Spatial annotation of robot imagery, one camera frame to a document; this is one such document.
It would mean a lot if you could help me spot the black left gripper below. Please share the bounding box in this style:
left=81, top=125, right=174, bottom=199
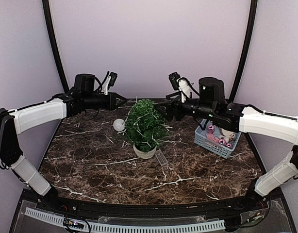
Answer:
left=83, top=92, right=127, bottom=111

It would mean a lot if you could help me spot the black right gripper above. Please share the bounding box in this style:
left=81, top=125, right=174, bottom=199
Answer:
left=154, top=91, right=216, bottom=122

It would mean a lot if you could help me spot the clear string light garland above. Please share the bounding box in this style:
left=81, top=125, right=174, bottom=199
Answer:
left=113, top=99, right=171, bottom=160

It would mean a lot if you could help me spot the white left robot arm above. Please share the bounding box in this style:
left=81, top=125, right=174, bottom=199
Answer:
left=0, top=71, right=127, bottom=212

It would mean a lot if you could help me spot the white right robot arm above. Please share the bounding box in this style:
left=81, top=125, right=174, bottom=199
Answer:
left=155, top=73, right=298, bottom=211

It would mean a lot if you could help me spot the small green christmas tree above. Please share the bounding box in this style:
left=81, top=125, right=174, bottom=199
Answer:
left=124, top=99, right=168, bottom=151

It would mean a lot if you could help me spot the white tree pot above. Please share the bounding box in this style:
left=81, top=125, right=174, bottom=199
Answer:
left=133, top=145, right=157, bottom=159

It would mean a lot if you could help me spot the blue plastic basket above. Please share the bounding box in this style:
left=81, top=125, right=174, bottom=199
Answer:
left=194, top=119, right=241, bottom=159

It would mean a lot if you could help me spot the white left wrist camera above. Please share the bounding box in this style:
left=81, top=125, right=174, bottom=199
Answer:
left=100, top=71, right=118, bottom=95

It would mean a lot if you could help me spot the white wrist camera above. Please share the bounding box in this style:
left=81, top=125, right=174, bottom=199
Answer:
left=168, top=72, right=192, bottom=103
left=100, top=71, right=118, bottom=95

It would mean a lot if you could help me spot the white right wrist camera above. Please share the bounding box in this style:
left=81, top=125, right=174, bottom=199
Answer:
left=168, top=72, right=192, bottom=103

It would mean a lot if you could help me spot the white cable duct strip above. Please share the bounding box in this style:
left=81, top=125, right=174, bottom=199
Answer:
left=24, top=207, right=225, bottom=233

